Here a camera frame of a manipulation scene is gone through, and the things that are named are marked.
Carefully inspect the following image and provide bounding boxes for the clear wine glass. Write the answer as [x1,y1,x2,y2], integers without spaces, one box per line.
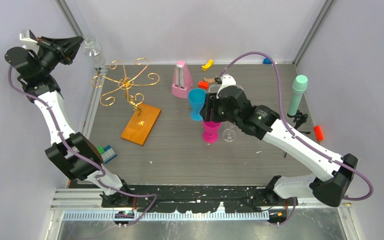
[81,34,107,69]
[235,84,244,91]
[222,126,237,143]
[208,84,221,94]

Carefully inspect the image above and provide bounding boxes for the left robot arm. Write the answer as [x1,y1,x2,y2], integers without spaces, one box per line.
[4,30,134,207]

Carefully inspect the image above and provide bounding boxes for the orange wooden rack base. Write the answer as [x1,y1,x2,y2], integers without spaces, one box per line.
[120,103,162,146]

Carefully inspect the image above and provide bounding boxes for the blue block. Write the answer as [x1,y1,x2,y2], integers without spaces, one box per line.
[263,57,272,65]

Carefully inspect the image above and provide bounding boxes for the mint green microphone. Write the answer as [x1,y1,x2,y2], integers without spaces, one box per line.
[287,75,308,116]

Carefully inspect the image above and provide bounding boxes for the yellow curved block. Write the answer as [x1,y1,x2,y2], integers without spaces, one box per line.
[201,59,214,72]

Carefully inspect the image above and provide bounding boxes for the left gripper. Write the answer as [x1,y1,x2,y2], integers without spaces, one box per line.
[34,37,83,76]

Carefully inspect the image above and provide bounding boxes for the blue plastic wine glass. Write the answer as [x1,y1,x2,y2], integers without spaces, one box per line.
[188,88,206,121]

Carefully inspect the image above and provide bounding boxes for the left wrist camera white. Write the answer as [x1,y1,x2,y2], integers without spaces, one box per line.
[19,29,38,46]

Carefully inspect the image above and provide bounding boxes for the pink plastic wine glass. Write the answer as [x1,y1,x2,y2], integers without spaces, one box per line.
[202,121,221,144]

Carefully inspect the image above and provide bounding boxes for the green blue toy bricks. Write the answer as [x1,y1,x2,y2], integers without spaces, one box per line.
[97,145,117,164]

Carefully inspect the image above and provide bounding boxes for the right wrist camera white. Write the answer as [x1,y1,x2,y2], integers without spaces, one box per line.
[214,74,237,94]

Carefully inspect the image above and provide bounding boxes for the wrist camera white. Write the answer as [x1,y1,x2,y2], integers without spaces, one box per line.
[19,29,38,46]
[214,74,237,94]

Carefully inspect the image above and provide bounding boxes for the tan arch block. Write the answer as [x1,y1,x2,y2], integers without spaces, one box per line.
[204,76,217,84]

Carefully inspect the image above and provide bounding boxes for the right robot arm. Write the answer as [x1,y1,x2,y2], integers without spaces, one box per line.
[200,86,358,207]

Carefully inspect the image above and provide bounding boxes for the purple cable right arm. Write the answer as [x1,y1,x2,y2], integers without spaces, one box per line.
[218,51,375,227]

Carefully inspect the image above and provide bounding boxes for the gold wire glass rack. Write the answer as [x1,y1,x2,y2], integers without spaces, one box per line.
[90,57,160,111]

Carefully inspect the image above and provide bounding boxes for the pink metronome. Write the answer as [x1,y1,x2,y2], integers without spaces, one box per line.
[171,61,193,99]

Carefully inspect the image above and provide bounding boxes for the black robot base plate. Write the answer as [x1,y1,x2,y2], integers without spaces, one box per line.
[101,185,298,216]

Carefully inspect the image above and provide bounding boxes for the orange red block by wall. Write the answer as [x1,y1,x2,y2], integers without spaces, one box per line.
[313,125,324,142]

